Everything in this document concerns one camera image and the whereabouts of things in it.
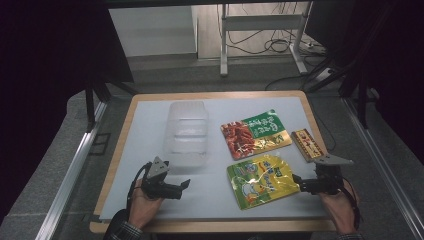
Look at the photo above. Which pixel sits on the yellow and green spout pouch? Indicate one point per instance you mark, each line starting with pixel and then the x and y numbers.
pixel 261 183

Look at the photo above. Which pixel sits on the person's right hand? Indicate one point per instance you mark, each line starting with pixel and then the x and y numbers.
pixel 340 208

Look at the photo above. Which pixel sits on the black metal stand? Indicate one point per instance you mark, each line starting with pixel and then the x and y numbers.
pixel 362 100
pixel 90 106

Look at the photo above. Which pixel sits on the white power strip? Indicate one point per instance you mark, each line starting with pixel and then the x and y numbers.
pixel 321 75

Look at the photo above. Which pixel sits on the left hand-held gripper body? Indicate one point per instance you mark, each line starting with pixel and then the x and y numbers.
pixel 158 168

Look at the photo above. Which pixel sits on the person's left hand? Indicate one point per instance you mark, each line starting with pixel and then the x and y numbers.
pixel 144 206

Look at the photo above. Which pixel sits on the white metal desk frame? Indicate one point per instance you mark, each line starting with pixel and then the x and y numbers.
pixel 260 22

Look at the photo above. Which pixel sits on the small brown and red box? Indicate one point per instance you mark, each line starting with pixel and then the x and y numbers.
pixel 307 145

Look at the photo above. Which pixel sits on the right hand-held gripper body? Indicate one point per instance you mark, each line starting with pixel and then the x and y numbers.
pixel 328 176

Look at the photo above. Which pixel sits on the dark curtain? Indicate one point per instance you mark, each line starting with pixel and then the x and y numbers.
pixel 43 83
pixel 396 66

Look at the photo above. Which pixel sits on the red and green food packet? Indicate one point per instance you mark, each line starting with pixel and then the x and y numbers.
pixel 255 135

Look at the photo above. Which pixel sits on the aluminium rail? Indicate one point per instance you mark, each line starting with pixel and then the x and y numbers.
pixel 71 166
pixel 383 166

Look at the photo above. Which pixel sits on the clear plastic container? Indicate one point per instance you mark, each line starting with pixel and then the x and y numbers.
pixel 186 133

